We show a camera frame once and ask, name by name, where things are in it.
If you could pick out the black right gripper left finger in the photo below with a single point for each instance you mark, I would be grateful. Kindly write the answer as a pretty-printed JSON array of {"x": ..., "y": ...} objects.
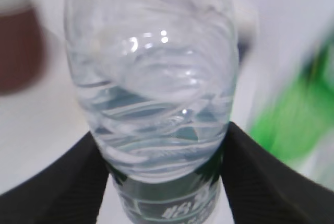
[{"x": 68, "y": 191}]

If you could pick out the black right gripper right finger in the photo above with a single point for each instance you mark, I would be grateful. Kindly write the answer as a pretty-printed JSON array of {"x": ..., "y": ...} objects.
[{"x": 261, "y": 189}]

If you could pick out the clear water bottle green label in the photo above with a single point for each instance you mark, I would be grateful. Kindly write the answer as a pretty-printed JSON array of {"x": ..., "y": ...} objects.
[{"x": 156, "y": 80}]

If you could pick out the red-brown mug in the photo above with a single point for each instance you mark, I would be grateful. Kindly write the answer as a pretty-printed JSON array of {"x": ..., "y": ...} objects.
[{"x": 23, "y": 46}]

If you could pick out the green soda bottle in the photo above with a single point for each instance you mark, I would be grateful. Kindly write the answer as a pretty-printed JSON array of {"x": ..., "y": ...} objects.
[{"x": 296, "y": 125}]

